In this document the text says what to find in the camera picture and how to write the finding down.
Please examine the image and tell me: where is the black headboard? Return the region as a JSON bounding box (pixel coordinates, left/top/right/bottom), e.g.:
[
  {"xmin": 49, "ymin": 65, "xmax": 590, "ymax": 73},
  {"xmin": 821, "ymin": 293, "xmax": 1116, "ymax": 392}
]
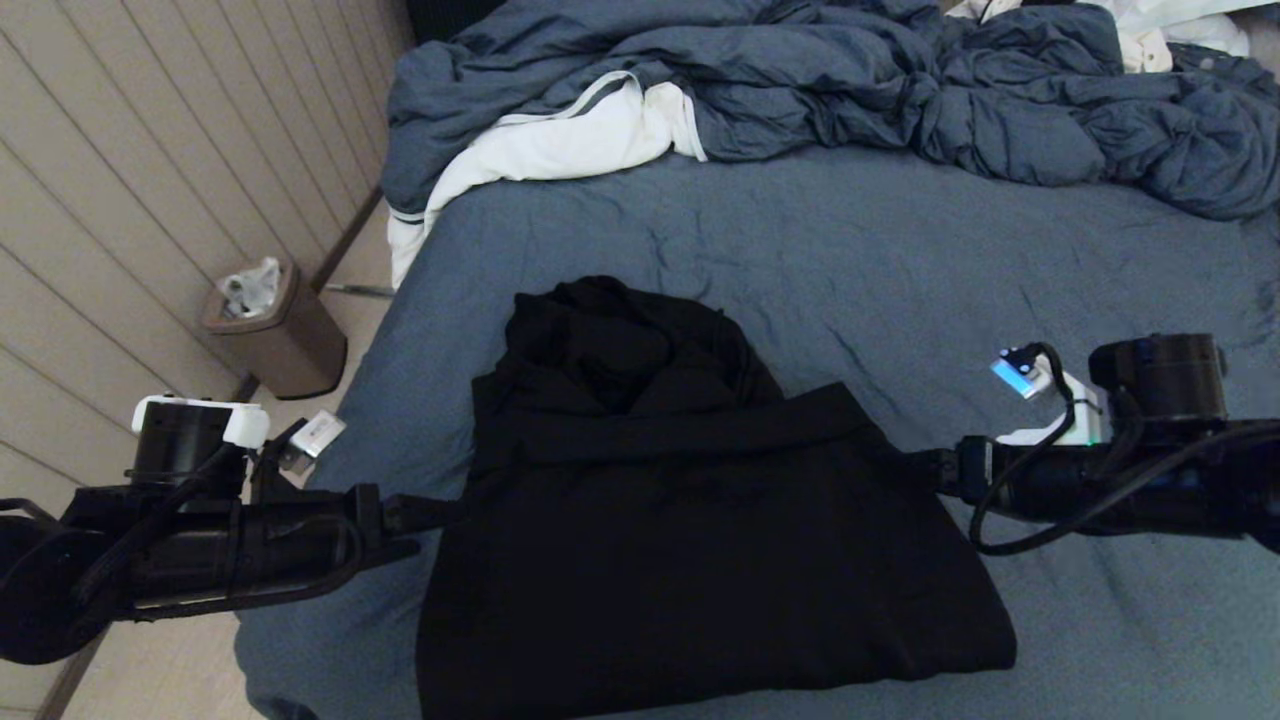
[{"xmin": 405, "ymin": 0, "xmax": 511, "ymax": 46}]

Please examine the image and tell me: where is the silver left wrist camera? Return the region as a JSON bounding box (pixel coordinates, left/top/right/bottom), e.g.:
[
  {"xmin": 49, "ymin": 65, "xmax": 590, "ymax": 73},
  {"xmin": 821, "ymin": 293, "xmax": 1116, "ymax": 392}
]
[{"xmin": 280, "ymin": 410, "xmax": 347, "ymax": 473}]

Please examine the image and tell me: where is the blue bed sheet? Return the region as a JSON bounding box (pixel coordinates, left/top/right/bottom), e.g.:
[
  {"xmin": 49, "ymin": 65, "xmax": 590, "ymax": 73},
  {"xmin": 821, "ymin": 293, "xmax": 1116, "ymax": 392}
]
[{"xmin": 230, "ymin": 145, "xmax": 1280, "ymax": 720}]

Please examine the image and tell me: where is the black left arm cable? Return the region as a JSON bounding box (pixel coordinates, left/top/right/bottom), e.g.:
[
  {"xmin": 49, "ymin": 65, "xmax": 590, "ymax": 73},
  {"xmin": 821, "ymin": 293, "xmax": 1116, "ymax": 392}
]
[{"xmin": 0, "ymin": 445, "xmax": 366, "ymax": 621}]

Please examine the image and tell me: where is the brown trash bin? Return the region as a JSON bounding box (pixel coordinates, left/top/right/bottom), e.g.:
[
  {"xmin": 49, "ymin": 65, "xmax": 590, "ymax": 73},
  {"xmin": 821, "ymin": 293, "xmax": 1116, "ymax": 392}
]
[{"xmin": 203, "ymin": 258, "xmax": 348, "ymax": 398}]

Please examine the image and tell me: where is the black hooded sweatshirt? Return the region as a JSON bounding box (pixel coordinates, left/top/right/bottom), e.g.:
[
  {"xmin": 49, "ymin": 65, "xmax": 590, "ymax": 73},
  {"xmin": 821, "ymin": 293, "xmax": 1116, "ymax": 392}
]
[{"xmin": 415, "ymin": 275, "xmax": 1019, "ymax": 720}]

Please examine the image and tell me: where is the white plastic bin bag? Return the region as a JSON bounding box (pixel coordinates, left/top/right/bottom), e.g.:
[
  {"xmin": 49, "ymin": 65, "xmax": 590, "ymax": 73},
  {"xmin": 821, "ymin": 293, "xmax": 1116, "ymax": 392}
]
[{"xmin": 218, "ymin": 256, "xmax": 283, "ymax": 319}]

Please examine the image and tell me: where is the cream garment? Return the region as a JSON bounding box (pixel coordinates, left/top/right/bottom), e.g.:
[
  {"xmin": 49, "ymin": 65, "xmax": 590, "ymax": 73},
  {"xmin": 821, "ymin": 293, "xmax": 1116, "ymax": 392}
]
[{"xmin": 1118, "ymin": 25, "xmax": 1173, "ymax": 74}]

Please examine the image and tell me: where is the white garment with dark stripe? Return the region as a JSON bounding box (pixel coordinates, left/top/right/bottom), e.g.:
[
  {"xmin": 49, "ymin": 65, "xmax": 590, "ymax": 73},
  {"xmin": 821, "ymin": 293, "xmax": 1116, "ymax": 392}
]
[{"xmin": 388, "ymin": 70, "xmax": 709, "ymax": 289}]

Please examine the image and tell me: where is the crumpled blue duvet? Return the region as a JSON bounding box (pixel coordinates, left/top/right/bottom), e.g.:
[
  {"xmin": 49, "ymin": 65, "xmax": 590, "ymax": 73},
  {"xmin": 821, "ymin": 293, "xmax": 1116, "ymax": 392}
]
[{"xmin": 380, "ymin": 0, "xmax": 1280, "ymax": 223}]

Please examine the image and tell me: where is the white shirt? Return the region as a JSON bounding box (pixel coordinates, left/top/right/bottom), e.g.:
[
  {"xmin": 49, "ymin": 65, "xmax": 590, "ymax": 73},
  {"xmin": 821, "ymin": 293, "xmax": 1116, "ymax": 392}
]
[{"xmin": 1095, "ymin": 0, "xmax": 1280, "ymax": 59}]

